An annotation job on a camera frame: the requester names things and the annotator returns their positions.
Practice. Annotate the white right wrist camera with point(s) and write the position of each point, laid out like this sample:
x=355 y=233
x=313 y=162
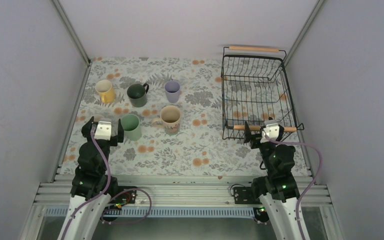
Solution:
x=271 y=128

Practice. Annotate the cream illustrated mug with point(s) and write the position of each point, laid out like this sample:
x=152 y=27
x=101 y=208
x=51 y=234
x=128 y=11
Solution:
x=169 y=120

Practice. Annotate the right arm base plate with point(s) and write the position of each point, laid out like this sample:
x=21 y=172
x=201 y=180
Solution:
x=244 y=196

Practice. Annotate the floral patterned table mat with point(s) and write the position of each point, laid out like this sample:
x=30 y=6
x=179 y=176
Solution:
x=197 y=150

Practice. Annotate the green plastic tumbler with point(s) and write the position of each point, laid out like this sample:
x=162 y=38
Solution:
x=131 y=127

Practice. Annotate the aluminium corner frame post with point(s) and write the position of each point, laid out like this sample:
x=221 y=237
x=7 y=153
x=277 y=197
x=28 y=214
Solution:
x=71 y=31

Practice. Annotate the right aluminium corner post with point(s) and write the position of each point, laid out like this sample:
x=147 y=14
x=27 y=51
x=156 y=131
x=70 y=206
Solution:
x=305 y=28

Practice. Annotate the aluminium rail base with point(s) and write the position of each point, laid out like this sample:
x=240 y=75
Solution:
x=165 y=191

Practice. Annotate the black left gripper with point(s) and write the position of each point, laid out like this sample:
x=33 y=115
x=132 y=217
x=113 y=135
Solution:
x=86 y=130

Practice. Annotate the light green mug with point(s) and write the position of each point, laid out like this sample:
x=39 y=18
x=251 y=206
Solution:
x=97 y=117

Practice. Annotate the black wire dish rack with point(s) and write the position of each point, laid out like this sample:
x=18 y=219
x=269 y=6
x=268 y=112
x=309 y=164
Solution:
x=255 y=88

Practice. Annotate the yellow mug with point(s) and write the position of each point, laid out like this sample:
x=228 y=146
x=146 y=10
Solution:
x=106 y=91

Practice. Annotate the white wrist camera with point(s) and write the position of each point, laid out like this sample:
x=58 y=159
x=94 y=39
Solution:
x=103 y=129
x=271 y=128

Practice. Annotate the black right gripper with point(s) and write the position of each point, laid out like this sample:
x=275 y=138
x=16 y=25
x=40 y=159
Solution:
x=247 y=135

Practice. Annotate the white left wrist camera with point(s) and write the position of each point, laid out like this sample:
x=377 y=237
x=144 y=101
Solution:
x=103 y=129

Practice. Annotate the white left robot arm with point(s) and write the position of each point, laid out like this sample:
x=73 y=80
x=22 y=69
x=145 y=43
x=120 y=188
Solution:
x=92 y=185

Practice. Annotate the lavender plastic tumbler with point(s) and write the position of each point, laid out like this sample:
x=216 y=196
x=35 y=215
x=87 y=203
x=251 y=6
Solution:
x=172 y=91

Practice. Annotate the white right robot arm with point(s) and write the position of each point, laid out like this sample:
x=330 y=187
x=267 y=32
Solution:
x=278 y=190

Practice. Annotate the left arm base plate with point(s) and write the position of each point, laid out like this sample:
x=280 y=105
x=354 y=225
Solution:
x=129 y=197

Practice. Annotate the dark green mug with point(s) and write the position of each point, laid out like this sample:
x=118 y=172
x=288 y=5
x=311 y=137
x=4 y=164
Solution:
x=137 y=94

